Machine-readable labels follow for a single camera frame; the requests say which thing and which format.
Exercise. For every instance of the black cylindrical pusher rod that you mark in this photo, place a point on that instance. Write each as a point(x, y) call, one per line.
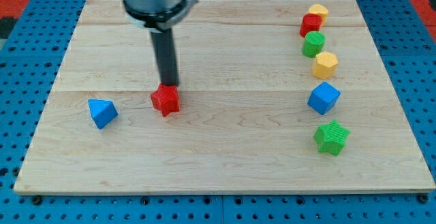
point(165, 54)

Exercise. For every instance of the red star block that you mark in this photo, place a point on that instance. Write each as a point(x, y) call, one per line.
point(165, 99)

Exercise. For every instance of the green star block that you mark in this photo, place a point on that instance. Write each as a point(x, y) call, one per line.
point(331, 138)

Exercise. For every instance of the blue triangular block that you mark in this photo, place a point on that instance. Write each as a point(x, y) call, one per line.
point(102, 112)

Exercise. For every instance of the light wooden board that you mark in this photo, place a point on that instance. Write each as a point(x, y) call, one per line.
point(244, 126)

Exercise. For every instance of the red cylinder block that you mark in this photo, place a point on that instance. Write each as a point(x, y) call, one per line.
point(310, 22)

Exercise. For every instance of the green cylinder block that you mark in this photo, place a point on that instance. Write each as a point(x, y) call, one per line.
point(313, 43)

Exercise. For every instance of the yellow heart block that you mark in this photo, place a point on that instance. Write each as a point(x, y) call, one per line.
point(319, 10)

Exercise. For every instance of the yellow hexagon block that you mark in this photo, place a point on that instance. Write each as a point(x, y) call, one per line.
point(324, 65)

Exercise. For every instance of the blue cube block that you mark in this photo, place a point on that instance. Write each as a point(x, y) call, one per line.
point(323, 98)

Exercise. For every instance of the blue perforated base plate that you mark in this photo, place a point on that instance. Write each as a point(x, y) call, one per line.
point(30, 60)

